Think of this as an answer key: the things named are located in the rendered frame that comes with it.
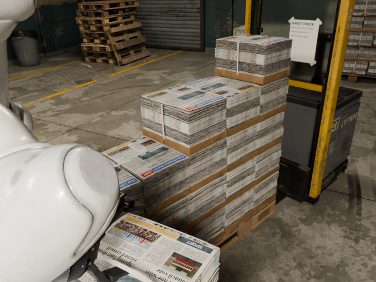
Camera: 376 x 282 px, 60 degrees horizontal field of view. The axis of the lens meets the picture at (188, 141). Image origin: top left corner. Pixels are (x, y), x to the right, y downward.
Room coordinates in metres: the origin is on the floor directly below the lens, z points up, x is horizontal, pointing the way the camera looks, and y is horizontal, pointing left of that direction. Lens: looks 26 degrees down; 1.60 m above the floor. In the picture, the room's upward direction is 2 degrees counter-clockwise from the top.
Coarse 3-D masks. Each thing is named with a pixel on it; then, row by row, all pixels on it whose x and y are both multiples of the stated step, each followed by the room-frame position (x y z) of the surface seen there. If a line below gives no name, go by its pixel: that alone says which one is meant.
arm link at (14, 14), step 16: (0, 0) 0.70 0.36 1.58; (16, 0) 0.72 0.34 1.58; (32, 0) 0.76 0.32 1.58; (0, 16) 0.71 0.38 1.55; (16, 16) 0.74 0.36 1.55; (0, 32) 0.74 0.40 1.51; (0, 48) 0.80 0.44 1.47; (0, 64) 0.83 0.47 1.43; (0, 80) 0.86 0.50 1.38; (0, 96) 0.90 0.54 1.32; (16, 112) 1.03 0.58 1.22; (32, 128) 1.10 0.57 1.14
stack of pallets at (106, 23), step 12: (120, 0) 8.53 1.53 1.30; (132, 0) 8.30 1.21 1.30; (96, 12) 7.72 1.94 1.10; (108, 12) 7.57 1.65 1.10; (120, 12) 7.96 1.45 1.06; (132, 12) 8.37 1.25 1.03; (84, 24) 7.69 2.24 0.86; (96, 24) 7.54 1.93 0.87; (108, 24) 7.48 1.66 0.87; (120, 24) 7.89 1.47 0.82; (84, 36) 7.77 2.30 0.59; (96, 36) 7.59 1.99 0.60; (108, 36) 7.45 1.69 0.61; (84, 48) 7.73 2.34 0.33; (96, 48) 7.58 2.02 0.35; (108, 48) 7.45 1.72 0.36; (96, 60) 7.65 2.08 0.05; (108, 60) 7.83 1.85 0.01
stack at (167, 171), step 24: (120, 144) 1.57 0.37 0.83; (144, 144) 1.56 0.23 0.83; (216, 144) 1.54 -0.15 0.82; (240, 144) 1.69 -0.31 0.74; (120, 168) 1.31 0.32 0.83; (144, 168) 1.31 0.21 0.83; (168, 168) 1.32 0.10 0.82; (192, 168) 1.43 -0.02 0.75; (216, 168) 1.55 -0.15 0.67; (240, 168) 1.69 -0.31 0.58; (144, 192) 1.23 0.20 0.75; (168, 192) 1.31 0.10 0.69; (216, 192) 1.54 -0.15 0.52; (120, 216) 1.13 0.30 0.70; (168, 216) 1.30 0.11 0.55; (192, 216) 1.42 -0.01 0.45; (216, 216) 1.55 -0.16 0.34; (240, 216) 1.71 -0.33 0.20
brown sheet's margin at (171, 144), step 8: (152, 136) 1.61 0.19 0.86; (160, 136) 1.56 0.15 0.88; (216, 136) 1.54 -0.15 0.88; (224, 136) 1.59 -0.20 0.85; (168, 144) 1.51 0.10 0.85; (176, 144) 1.47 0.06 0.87; (200, 144) 1.46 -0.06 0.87; (208, 144) 1.50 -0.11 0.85; (184, 152) 1.43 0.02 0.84; (192, 152) 1.42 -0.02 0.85
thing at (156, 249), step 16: (112, 224) 0.67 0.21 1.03; (128, 224) 0.67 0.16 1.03; (144, 224) 0.67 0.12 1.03; (160, 224) 0.67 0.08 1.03; (112, 240) 0.61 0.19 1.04; (128, 240) 0.61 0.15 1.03; (144, 240) 0.61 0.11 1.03; (160, 240) 0.61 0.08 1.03; (176, 240) 0.61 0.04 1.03; (192, 240) 0.61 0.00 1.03; (112, 256) 0.56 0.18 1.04; (128, 256) 0.56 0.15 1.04; (144, 256) 0.56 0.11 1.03; (160, 256) 0.56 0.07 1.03; (176, 256) 0.56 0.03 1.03; (192, 256) 0.56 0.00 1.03; (208, 256) 0.56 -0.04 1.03; (160, 272) 0.51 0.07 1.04; (176, 272) 0.51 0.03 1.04; (192, 272) 0.51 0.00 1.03; (208, 272) 0.54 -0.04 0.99
